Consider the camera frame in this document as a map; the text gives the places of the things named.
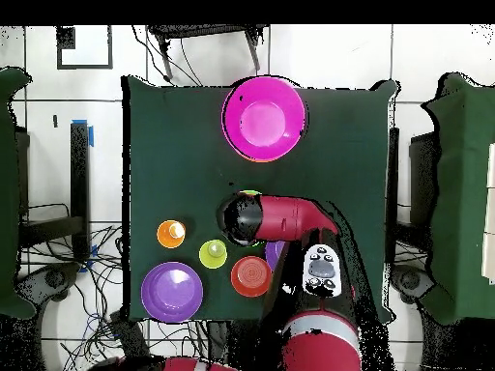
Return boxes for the large pink plastic bowl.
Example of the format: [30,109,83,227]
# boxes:
[220,74,307,162]

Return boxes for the tangle of cables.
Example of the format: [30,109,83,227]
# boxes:
[22,202,210,371]

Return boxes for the small red-orange plastic bowl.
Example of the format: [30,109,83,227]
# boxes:
[230,255,273,298]

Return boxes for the black metal floor stand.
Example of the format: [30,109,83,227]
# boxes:
[409,132,440,229]
[18,121,91,264]

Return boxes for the black metal stand legs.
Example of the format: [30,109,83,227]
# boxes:
[148,24,270,82]

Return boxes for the large orange plastic bowl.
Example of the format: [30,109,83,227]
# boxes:
[231,152,283,164]

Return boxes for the green plastic bowl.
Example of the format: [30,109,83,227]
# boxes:
[237,188,268,248]

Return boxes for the green cloth covered table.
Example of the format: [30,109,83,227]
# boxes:
[0,67,36,320]
[421,72,495,326]

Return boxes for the blue tape strip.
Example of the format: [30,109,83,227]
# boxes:
[71,119,95,148]
[78,243,99,273]

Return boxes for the black power box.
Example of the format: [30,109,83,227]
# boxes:
[109,310,151,360]

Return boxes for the orange plastic cup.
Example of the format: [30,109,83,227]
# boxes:
[156,219,187,249]

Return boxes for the black square frame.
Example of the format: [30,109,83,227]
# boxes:
[56,24,114,71]

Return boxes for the black office chair base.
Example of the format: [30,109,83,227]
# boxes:
[16,262,82,302]
[390,264,436,304]

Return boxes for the dark green table cloth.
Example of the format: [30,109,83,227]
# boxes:
[120,73,400,325]

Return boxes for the purple plastic bowl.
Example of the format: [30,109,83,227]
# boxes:
[264,240,286,271]
[140,261,205,324]

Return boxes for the yellow plastic cup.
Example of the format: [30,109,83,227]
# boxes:
[198,239,228,270]

